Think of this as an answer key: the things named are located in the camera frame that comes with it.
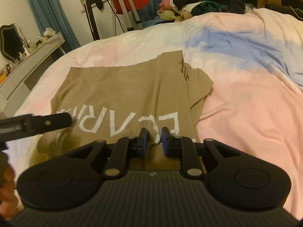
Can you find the black sofa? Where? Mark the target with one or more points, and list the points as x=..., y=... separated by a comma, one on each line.
x=291, y=4

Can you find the orange box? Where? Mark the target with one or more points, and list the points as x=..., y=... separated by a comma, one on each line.
x=2, y=78

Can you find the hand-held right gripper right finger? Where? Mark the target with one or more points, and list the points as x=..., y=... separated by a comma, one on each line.
x=165, y=144

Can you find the silver tripod stand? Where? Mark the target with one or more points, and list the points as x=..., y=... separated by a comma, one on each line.
x=132, y=14

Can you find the blue cloth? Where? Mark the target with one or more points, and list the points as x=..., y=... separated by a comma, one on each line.
x=163, y=21

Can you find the person's left hand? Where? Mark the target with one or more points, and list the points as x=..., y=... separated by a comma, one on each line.
x=8, y=198

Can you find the pastel tie-dye bed blanket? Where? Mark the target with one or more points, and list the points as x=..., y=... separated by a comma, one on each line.
x=236, y=99

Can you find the white tissue box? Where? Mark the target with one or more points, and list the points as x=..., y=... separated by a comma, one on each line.
x=49, y=32

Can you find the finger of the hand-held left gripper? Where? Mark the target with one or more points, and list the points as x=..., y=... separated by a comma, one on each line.
x=47, y=122

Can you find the narrow blue curtain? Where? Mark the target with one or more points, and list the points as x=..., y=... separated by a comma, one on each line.
x=52, y=9

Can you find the tan printed t-shirt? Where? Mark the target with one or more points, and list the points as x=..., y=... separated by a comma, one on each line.
x=118, y=94

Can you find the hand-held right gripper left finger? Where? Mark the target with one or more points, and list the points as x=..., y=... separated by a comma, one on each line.
x=143, y=146

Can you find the wavy-framed mirror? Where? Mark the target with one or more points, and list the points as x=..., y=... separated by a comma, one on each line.
x=10, y=42

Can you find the white vanity desk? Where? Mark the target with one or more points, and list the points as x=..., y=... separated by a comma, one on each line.
x=35, y=54

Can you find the row of cosmetic bottles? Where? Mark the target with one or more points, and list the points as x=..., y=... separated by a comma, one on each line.
x=28, y=49

